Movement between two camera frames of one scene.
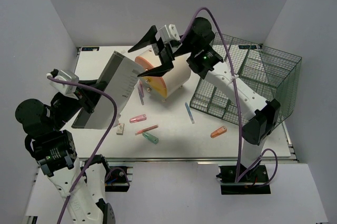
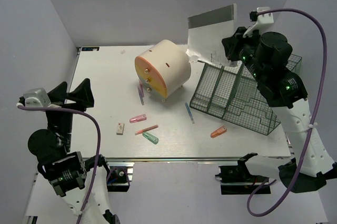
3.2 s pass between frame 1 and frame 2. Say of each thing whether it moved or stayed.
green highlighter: stayed
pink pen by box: stayed
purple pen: stayed
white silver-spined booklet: moved
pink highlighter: stayed
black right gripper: moved
